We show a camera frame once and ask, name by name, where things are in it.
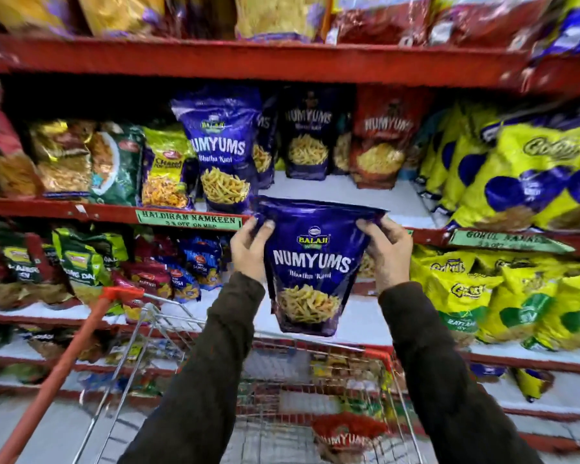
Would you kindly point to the person's right hand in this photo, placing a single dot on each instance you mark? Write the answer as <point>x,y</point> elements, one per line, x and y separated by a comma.
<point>391,258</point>

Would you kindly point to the person's left hand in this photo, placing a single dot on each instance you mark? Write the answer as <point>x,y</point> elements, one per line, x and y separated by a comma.
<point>246,251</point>

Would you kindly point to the person's right thumb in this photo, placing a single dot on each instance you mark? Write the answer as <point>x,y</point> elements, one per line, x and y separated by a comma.
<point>369,235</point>

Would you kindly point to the person's left thumb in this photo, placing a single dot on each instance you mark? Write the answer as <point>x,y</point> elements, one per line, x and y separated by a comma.
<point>266,232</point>

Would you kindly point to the blue snack packet yellow sticks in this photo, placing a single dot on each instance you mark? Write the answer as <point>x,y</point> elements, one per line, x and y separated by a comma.
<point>220,149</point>
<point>265,154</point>
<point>314,270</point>

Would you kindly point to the person's right forearm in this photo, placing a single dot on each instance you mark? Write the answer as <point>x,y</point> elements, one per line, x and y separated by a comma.
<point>444,381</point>

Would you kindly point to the person's left forearm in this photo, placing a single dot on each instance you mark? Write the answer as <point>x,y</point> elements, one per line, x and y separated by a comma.
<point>208,376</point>

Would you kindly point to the group of small blue packets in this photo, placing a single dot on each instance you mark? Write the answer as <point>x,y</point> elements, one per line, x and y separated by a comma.
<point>198,268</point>

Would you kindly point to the green shelf label strip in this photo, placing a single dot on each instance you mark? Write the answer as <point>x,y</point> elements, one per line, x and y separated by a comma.
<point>507,241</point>
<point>188,220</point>

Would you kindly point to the dark blue snack packet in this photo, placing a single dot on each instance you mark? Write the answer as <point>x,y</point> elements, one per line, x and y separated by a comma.
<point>342,149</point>
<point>308,135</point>

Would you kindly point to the red snack packet yellow noodles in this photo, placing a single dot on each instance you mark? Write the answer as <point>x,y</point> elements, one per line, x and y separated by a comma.
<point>384,135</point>

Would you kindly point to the yellow green snack packet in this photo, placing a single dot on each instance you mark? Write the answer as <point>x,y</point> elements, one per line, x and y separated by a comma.
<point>167,169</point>

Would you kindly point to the red small snack packet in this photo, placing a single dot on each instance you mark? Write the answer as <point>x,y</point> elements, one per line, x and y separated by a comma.
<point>150,275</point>

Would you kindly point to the pile of groceries in cart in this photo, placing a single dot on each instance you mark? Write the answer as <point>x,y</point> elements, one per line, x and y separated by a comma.
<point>350,381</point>

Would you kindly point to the group of yellow green packets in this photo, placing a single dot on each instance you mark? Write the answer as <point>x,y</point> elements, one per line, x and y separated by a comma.
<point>512,299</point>

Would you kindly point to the row of yellow blue packets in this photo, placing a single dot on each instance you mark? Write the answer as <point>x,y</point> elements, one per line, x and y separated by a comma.
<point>522,173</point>

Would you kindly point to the red metal shelf rack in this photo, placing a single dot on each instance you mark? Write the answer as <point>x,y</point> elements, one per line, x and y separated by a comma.
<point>280,62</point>

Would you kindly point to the green lentil snack packet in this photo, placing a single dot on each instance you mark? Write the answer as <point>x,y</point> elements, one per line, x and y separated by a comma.
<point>82,263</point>

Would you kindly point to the red snack packet in cart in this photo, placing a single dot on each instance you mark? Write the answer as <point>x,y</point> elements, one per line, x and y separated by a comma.
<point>348,434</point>

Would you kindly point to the dark red snack packet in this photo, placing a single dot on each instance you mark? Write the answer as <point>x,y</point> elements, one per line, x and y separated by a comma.
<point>488,19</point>
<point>379,19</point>

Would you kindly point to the pale yellow noodle snack packet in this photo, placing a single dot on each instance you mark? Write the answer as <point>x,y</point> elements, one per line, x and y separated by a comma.
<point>278,16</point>

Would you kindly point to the gold clear snack packet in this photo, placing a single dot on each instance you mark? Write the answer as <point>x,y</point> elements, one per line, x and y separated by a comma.
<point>63,157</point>

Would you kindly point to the small yellow blue packet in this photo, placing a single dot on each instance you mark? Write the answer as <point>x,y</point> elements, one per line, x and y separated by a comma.
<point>532,382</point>

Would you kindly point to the dark brown snack packet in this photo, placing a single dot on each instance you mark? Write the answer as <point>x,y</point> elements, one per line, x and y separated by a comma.
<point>200,14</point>

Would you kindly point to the group of red green packets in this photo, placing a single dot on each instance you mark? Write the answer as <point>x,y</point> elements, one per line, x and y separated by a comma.
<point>14,270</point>

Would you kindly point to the yellow snack packet purple trim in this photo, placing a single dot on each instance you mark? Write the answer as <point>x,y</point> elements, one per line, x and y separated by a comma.
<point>31,12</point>
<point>121,13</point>

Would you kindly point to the red orange snack packet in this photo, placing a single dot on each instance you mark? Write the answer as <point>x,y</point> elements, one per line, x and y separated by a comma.
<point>2,154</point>

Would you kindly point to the blue white snack packet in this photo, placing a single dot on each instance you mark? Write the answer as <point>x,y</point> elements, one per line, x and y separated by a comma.
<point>575,28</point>

